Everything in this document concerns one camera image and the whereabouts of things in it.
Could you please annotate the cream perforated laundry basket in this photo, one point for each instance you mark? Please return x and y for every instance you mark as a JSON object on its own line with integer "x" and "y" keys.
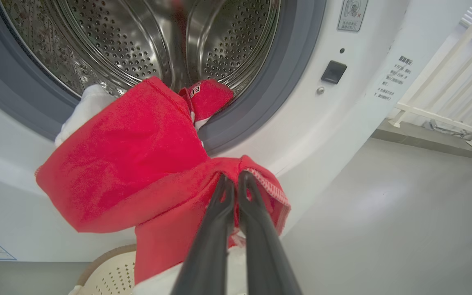
{"x": 113, "y": 274}

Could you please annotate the stainless perforated washer drum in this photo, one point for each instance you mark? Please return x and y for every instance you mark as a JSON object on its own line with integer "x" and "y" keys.
{"x": 109, "y": 37}

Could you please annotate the white front-load washing machine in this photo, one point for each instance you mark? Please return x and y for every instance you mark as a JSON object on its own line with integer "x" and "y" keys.
{"x": 301, "y": 123}

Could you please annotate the black door latch socket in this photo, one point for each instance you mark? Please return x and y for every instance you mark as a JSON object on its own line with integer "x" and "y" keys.
{"x": 334, "y": 72}

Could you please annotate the red and white garment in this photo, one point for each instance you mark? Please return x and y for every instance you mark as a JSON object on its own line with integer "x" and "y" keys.
{"x": 129, "y": 164}

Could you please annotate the grey rubber door seal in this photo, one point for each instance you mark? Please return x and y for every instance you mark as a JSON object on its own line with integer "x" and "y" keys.
{"x": 260, "y": 110}

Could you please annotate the white metal railing rack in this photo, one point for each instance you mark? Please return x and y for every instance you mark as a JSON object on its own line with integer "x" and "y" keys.
{"x": 424, "y": 112}

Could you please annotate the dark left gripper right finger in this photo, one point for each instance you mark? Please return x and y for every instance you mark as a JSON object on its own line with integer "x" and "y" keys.
{"x": 260, "y": 246}

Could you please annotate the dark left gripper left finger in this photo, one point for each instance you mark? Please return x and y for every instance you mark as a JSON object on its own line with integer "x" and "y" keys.
{"x": 211, "y": 246}

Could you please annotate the printed text caution label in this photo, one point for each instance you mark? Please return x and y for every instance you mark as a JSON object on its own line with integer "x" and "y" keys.
{"x": 393, "y": 78}

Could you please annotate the grey warning symbol sticker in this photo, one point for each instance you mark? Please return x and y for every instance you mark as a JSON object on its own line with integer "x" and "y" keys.
{"x": 352, "y": 14}

